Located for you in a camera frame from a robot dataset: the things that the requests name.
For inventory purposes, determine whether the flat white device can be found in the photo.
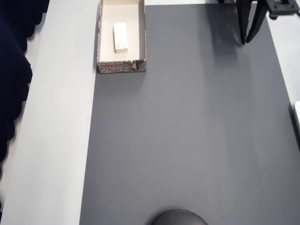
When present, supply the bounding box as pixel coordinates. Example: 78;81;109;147
292;100;300;141

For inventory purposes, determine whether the black round-base stand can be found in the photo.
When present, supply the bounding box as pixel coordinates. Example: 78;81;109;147
150;209;209;225

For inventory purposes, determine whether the grey table mat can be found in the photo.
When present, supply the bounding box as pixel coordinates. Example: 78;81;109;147
78;3;296;225

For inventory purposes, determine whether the white rectangular block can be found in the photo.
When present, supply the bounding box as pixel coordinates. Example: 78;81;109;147
113;22;129;54

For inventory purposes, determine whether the dark blue curtain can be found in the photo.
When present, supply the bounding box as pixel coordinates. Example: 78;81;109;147
0;0;51;211

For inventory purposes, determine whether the patterned cardboard box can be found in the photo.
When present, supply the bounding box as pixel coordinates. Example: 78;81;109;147
97;0;148;74

